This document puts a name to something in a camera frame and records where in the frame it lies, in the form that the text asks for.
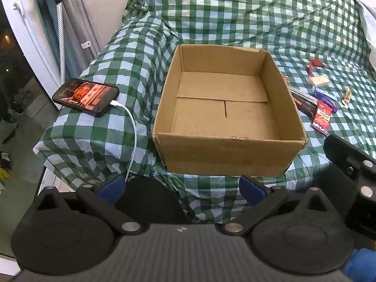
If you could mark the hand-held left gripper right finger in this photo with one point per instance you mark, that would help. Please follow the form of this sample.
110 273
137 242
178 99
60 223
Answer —
251 189

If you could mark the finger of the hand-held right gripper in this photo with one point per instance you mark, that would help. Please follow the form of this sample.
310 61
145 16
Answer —
349 160

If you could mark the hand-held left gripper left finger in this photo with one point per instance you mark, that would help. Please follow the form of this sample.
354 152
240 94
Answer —
111 186

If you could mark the brown cardboard box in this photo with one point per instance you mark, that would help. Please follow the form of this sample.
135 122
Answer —
229 155

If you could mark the red snack packet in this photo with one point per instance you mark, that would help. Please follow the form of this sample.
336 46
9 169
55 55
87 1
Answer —
321 119

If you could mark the purple candy bar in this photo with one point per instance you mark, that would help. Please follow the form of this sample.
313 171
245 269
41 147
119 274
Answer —
329 105

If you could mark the cream yellow candy packet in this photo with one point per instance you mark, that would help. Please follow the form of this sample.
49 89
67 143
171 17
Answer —
346 97

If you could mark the dark brown chocolate bar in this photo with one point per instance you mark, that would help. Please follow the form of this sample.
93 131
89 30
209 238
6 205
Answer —
305 107

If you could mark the purple and silver stick packet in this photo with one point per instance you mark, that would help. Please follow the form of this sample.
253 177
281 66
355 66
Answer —
302 94

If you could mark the white rice bar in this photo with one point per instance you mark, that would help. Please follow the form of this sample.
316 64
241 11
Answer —
318 81

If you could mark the red and white stick packet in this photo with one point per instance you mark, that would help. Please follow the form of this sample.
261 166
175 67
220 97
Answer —
310 70

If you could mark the red square sachet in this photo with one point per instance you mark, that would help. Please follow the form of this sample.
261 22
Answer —
317 63

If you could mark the person's blue pants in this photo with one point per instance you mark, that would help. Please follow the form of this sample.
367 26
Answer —
361 264

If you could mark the black smartphone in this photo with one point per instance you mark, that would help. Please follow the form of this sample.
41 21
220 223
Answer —
85 95

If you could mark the white crumpled sheet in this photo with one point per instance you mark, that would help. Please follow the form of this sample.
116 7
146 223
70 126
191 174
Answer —
368 20

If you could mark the white curtain clip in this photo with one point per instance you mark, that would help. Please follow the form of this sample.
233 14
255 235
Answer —
85 44

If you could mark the green checkered tablecloth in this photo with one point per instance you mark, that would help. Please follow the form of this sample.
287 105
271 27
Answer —
235 20

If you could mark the teal curtain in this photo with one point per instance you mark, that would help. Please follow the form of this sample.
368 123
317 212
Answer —
47 29

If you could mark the white window frame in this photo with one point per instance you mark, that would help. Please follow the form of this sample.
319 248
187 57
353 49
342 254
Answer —
26 29

